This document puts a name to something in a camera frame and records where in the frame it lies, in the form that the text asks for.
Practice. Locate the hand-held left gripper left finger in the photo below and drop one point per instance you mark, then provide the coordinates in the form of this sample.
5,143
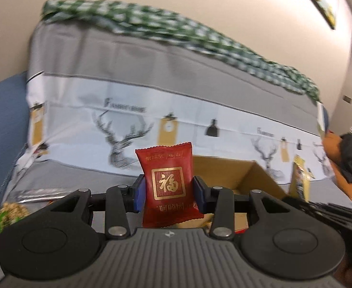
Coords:
139,195

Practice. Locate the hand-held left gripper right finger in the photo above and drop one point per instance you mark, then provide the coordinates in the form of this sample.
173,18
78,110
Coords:
200,196

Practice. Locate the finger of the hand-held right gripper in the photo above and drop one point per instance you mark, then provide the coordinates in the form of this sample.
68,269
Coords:
320,210

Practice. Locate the dark red gold snack packet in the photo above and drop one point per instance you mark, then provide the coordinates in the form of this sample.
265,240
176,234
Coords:
168,186

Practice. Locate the yellow snack packet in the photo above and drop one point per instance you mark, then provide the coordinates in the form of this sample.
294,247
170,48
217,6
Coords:
300,177

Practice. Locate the cardboard box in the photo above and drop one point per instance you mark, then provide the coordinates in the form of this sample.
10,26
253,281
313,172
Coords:
255,175

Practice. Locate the green snack packet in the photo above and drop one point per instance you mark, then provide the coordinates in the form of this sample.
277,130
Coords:
9,216

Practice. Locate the green checked cloth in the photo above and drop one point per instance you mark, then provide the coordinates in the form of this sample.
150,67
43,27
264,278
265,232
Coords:
170,25

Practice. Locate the wall switch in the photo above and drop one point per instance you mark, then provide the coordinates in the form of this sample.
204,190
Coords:
347,99

